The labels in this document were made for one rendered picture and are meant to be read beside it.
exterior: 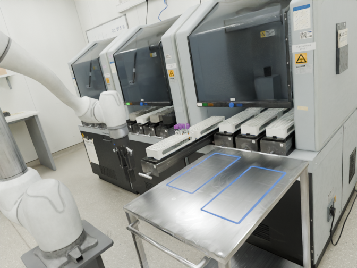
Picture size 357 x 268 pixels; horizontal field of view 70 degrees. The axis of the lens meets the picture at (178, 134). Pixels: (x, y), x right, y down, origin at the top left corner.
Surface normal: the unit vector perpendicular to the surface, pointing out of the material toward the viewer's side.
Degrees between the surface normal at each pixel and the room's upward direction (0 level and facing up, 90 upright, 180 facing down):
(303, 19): 90
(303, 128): 90
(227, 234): 0
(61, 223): 88
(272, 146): 90
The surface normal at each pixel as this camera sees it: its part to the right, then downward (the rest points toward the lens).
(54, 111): 0.71, 0.09
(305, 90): -0.69, 0.33
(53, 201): 0.62, -0.24
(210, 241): -0.18, -0.94
